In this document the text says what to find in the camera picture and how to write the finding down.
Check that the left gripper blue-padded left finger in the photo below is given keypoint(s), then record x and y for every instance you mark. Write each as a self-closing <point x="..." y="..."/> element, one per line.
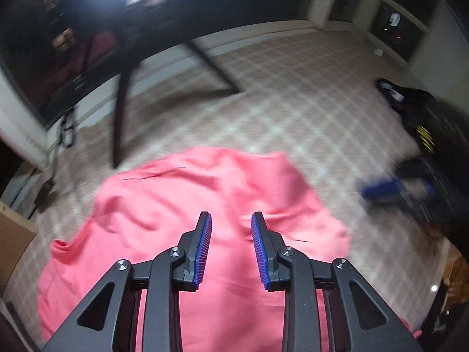
<point x="188" y="275"/>

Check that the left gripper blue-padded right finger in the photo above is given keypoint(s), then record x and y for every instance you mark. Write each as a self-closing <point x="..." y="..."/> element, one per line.
<point x="270" y="250"/>

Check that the pink garment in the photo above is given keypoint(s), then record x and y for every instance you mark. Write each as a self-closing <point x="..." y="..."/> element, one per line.
<point x="111" y="289"/>

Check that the black pile of clothes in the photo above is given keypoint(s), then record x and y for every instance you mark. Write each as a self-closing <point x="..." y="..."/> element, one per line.
<point x="441" y="133"/>

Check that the brown cardboard board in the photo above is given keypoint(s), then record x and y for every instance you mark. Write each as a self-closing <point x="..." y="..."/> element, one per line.
<point x="16" y="232"/>

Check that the plaid beige blanket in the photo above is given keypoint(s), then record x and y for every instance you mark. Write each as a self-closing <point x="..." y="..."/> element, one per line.
<point x="310" y="96"/>

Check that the black light tripod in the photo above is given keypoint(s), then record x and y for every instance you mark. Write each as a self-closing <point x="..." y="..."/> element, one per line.
<point x="146" y="32"/>

